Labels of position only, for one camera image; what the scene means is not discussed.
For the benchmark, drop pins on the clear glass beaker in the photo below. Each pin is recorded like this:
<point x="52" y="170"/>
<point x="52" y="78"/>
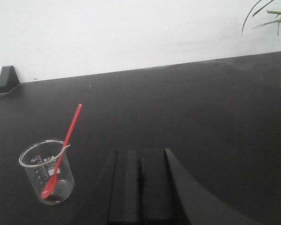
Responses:
<point x="39" y="161"/>

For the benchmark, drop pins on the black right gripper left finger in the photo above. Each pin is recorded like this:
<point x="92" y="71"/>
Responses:
<point x="124" y="208"/>

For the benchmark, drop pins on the red plastic spoon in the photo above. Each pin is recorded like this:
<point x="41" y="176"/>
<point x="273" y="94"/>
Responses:
<point x="51" y="184"/>

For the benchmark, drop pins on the green plant leaves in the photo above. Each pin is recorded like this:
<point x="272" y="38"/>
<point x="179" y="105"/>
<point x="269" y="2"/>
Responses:
<point x="267" y="7"/>

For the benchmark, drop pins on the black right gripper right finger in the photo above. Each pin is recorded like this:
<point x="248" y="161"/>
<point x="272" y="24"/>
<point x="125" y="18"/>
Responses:
<point x="172" y="196"/>

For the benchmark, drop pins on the black socket box white outlet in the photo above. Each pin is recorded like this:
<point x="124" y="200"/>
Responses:
<point x="8" y="79"/>

